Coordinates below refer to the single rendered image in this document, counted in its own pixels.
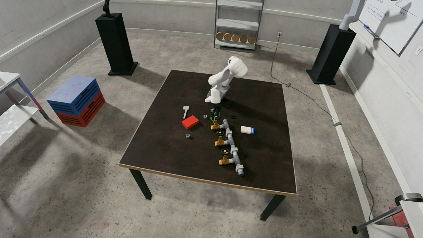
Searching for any red rectangular block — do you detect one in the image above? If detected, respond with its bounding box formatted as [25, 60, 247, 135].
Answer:
[182, 115, 199, 129]

